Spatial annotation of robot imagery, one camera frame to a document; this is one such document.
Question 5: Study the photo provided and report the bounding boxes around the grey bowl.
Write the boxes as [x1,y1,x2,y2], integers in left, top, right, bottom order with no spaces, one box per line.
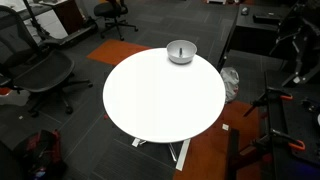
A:
[166,40,197,64]

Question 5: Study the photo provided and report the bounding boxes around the white table base legs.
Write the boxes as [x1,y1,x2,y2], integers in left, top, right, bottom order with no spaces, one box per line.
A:
[131,138,191,171]

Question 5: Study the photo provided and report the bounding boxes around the white plastic bag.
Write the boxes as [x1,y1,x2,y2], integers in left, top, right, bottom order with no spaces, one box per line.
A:
[220,67,240,103]

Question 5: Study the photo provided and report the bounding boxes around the black swivel chair background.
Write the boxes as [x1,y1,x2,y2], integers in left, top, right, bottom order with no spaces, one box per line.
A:
[94,0,138,41]

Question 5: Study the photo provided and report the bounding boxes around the computer mouse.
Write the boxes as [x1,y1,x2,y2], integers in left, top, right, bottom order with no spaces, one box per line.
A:
[241,7,249,15]

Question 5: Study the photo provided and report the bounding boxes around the black desk with items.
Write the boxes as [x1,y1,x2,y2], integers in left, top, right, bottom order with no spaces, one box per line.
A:
[217,4,289,71]

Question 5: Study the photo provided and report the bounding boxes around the black keyboard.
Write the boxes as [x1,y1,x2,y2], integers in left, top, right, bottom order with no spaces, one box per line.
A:
[253,13,281,24]

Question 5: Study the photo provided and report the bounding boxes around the black electric scooter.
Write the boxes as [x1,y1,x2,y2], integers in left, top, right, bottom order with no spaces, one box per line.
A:
[21,0,98,46]

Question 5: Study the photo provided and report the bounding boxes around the black robot mounting stand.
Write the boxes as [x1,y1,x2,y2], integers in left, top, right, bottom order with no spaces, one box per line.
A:
[265,71,320,180]

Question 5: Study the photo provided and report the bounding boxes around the black mesh office chair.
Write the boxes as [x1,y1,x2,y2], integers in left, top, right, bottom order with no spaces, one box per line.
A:
[0,5,93,117]

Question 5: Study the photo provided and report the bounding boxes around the red black backpack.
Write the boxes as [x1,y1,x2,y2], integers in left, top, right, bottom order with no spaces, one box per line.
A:
[13,129,67,180]

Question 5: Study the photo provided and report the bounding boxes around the upper orange handled clamp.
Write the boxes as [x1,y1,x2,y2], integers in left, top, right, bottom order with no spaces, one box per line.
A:
[244,87,293,117]

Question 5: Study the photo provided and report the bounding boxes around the orange handled clamp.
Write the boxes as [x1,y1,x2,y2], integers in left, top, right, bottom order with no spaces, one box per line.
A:
[244,87,293,117]
[252,128,306,151]

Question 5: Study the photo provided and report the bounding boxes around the lower orange handled clamp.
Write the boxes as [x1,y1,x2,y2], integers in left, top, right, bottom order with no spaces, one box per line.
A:
[252,128,306,151]

